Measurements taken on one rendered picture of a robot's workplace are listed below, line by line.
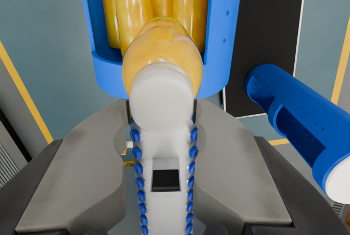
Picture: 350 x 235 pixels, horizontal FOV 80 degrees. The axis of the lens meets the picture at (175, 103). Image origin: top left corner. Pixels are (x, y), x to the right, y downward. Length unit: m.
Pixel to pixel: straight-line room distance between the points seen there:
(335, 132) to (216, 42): 0.72
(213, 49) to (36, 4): 1.51
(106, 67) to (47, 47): 1.43
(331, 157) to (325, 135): 0.09
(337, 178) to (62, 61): 1.71
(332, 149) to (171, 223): 0.74
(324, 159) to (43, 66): 1.77
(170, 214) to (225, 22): 0.91
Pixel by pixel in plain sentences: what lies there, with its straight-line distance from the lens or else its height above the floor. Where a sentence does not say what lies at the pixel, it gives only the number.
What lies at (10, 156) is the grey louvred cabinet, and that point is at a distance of 2.18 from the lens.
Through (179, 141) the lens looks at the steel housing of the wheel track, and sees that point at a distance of 0.78.
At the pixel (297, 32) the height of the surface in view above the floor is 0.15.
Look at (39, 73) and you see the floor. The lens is 1.89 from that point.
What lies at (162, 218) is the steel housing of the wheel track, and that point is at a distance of 1.11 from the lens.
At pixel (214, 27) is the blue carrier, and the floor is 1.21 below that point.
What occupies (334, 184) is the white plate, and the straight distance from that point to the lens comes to 0.98.
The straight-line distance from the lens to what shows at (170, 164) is 0.80.
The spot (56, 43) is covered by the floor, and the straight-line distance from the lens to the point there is 1.75.
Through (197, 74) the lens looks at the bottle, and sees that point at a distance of 0.15.
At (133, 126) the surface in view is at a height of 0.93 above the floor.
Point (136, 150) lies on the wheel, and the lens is 0.75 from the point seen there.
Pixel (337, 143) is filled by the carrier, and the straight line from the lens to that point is 0.95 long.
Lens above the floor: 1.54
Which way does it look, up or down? 62 degrees down
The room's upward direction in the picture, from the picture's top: 175 degrees clockwise
